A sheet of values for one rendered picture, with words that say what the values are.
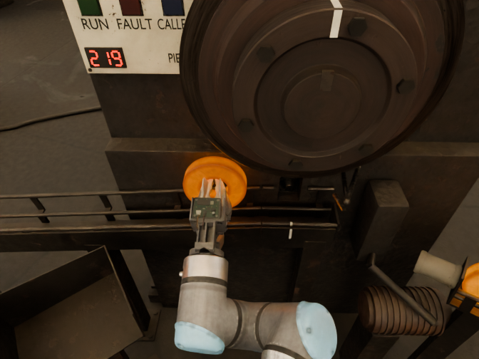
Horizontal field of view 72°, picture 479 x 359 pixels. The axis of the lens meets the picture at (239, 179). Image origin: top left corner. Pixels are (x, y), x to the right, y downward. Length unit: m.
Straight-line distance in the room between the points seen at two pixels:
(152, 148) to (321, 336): 0.57
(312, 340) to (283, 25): 0.47
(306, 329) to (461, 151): 0.61
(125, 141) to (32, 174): 1.57
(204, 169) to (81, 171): 1.62
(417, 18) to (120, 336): 0.84
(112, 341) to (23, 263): 1.14
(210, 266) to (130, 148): 0.39
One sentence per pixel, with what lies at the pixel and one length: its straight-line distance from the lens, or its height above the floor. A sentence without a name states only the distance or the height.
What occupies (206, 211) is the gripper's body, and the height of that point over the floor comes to 0.88.
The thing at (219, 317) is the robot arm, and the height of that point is 0.80.
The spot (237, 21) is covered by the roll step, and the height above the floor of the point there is 1.22.
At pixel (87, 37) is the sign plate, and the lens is 0.79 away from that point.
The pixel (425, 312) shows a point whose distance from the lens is 1.01.
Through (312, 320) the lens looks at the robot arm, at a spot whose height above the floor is 0.85.
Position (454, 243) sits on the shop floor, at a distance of 2.00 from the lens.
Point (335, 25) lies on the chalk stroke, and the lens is 0.49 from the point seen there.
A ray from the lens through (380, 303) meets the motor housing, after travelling 1.02.
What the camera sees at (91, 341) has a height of 0.60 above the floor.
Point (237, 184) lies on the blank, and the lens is 0.78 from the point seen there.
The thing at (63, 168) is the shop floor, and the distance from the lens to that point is 2.39.
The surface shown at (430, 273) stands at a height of 0.68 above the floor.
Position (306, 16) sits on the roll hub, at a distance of 0.48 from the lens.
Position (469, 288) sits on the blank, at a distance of 0.95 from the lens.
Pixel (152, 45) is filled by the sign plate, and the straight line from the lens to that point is 0.75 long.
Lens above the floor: 1.39
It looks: 44 degrees down
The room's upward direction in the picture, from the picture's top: 1 degrees counter-clockwise
